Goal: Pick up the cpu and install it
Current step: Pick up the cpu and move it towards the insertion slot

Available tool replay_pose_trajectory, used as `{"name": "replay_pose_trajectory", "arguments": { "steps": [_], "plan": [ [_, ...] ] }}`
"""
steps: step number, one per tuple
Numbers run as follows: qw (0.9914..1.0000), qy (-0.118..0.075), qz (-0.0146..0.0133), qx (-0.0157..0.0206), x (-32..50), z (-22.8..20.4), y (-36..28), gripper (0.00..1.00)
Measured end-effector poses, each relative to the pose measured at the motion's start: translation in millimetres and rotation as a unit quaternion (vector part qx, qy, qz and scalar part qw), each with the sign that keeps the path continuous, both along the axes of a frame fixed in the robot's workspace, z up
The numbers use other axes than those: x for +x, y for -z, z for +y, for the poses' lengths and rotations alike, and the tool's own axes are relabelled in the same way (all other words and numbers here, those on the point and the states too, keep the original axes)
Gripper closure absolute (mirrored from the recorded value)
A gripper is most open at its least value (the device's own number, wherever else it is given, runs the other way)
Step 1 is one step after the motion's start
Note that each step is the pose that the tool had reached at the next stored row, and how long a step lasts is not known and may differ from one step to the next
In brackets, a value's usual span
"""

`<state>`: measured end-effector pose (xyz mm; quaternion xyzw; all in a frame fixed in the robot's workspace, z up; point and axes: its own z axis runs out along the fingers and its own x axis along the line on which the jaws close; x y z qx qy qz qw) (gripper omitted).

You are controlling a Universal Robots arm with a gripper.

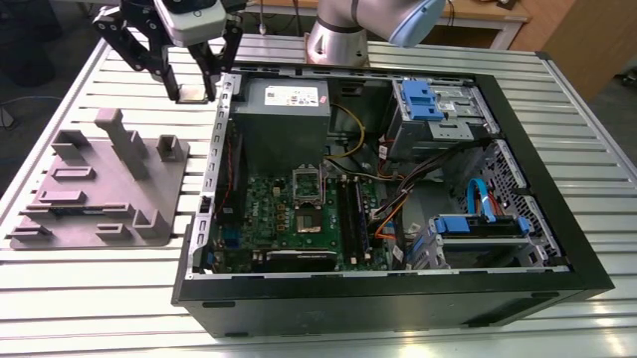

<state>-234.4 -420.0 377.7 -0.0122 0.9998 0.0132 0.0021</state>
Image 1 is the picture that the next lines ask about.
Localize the green motherboard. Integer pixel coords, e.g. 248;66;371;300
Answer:
213;163;399;273

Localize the silver drive cage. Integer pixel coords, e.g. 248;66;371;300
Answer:
387;78;502;161

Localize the wooden desk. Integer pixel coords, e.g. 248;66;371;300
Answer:
245;0;532;51

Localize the blue wire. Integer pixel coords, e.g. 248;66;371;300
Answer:
467;178;498;223

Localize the blue disk carrier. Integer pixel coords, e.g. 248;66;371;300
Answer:
400;80;443;122

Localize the grey power supply unit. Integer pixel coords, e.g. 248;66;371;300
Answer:
231;78;331;167

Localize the black cable bundle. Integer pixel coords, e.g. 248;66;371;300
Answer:
370;137;498;221

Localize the metal socket cover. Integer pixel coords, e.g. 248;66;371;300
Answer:
291;163;327;208

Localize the black graphics card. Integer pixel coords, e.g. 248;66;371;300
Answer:
252;248;337;272

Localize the RAM stick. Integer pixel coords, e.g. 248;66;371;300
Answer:
46;203;125;217

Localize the grey parts rack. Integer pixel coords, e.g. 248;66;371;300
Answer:
8;107;193;251

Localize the black RAM slot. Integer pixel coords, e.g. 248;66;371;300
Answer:
349;177;372;262
336;178;355;262

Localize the brown wooden cabinet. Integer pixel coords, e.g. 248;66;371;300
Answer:
511;0;637;101

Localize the hard disk in blue carrier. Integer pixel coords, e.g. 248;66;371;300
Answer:
431;214;531;239

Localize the black PC case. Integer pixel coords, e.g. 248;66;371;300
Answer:
169;59;615;339

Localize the black office chair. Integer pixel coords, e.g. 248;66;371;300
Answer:
0;0;64;89

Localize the silver disk bay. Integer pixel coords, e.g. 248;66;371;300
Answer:
427;214;548;269

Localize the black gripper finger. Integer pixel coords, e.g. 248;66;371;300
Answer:
90;4;180;102
189;13;245;102

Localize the orange wire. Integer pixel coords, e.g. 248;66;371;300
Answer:
372;210;399;239

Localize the yellow wire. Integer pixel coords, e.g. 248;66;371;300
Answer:
325;103;367;160

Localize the silver CPU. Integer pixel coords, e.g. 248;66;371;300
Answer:
176;84;209;104

